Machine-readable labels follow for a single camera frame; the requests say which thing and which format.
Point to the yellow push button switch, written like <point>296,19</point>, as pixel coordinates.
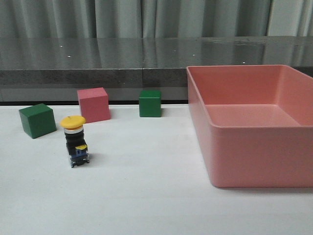
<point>75,142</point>

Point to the right green wooden cube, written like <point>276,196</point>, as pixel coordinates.
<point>150,103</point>

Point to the green wooden cube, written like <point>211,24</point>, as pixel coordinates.
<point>37,120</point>
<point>150,103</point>

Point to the pink wooden cube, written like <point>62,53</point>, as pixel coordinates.
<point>94,104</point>

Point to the pink plastic bin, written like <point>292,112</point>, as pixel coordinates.
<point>254,124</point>

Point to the left green wooden cube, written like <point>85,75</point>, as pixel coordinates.
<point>37,120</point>

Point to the dark grey stone ledge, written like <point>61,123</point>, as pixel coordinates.
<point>52,70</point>

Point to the grey curtain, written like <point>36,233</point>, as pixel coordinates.
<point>154,18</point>

